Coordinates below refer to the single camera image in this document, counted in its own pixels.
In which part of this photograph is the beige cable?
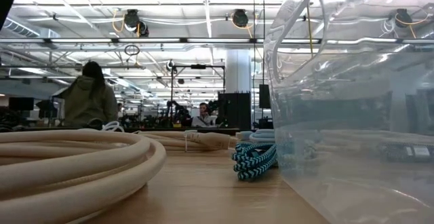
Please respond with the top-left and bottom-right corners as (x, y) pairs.
(134, 130), (240, 152)
(0, 128), (167, 224)

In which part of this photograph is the teal braided cable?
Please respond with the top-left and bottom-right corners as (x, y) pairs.
(231, 141), (278, 181)

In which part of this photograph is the white short cable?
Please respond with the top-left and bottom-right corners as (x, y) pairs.
(100, 120), (125, 132)

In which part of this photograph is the clear plastic container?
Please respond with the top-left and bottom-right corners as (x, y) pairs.
(263, 0), (434, 224)

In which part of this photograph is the black cabinet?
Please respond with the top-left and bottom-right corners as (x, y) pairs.
(217, 92), (252, 130)

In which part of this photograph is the person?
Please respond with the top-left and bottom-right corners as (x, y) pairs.
(52, 60), (119, 130)
(191, 102), (218, 128)

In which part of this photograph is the black gantry frame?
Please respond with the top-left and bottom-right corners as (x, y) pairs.
(170, 64), (226, 130)

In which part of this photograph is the black aluminium table frame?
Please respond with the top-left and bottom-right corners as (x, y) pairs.
(23, 126), (275, 133)

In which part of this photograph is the black hanging cable loop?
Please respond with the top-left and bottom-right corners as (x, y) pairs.
(123, 44), (140, 57)

